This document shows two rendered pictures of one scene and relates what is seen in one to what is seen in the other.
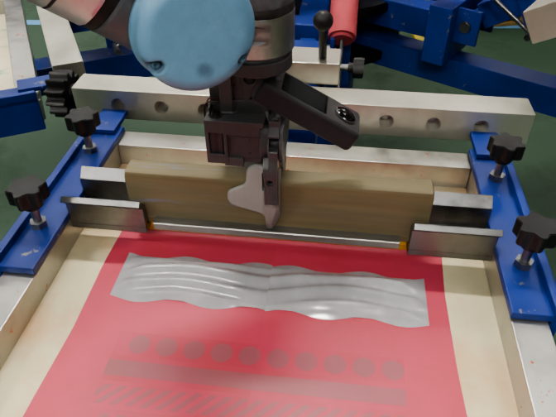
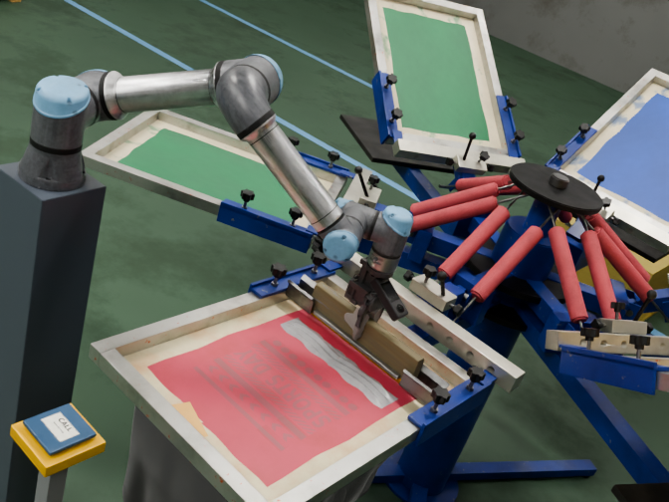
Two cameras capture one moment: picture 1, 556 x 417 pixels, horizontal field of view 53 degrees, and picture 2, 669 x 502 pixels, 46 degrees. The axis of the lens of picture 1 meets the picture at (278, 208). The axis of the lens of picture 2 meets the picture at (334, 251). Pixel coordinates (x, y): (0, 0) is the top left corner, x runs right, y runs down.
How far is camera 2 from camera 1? 1.40 m
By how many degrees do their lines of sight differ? 25
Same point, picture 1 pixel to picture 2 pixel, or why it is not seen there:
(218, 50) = (340, 254)
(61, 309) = (260, 317)
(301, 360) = (325, 383)
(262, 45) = (378, 264)
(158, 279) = (300, 331)
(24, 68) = not seen: hidden behind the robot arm
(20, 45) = not seen: hidden behind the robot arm
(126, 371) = (267, 346)
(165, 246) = (312, 324)
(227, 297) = (319, 352)
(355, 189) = (391, 342)
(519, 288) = (421, 413)
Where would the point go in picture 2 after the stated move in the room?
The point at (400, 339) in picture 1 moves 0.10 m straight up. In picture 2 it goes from (365, 403) to (378, 372)
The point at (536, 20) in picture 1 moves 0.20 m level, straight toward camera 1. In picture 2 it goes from (550, 337) to (492, 343)
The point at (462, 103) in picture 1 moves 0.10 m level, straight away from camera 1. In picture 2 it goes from (490, 354) to (515, 348)
